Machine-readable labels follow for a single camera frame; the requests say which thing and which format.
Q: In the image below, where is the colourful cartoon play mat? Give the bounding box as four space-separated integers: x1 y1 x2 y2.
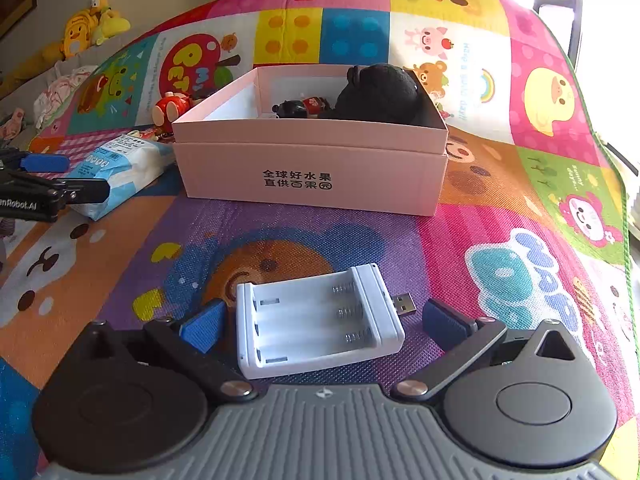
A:
0 0 631 480

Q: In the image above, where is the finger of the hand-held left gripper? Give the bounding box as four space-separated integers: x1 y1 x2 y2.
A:
10 170 111 207
0 148 71 174

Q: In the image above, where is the small pink toy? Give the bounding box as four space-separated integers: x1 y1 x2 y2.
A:
0 107 27 139

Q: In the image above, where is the yellow tiger plush toy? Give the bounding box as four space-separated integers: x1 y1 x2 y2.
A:
60 10 102 62

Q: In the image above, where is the white battery charger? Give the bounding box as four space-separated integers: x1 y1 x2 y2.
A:
235 262 419 381

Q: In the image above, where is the floral white cloth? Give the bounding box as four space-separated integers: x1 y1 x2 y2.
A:
33 64 99 129

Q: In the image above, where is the black plush toy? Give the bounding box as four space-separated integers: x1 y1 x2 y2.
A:
334 63 436 126

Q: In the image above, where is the pink cardboard box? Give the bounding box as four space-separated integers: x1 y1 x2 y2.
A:
171 64 450 217

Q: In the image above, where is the black-haired doll keychain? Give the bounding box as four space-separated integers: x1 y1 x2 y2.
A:
272 95 331 120

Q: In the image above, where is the long yellow plush toy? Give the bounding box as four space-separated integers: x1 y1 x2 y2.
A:
7 42 67 88

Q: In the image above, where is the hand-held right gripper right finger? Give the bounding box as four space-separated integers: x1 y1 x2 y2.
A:
392 299 578 404

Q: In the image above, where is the yellow duck plush toy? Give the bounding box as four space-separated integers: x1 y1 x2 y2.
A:
90 0 132 47

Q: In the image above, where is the red spotted mushroom toy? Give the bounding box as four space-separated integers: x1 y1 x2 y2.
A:
153 92 194 134

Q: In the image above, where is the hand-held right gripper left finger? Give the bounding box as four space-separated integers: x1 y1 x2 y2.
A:
87 298 257 404

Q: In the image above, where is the blue white wet wipes packet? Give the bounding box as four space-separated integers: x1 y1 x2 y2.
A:
65 132 176 222

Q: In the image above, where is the grey sofa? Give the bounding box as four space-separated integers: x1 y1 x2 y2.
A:
0 42 116 151

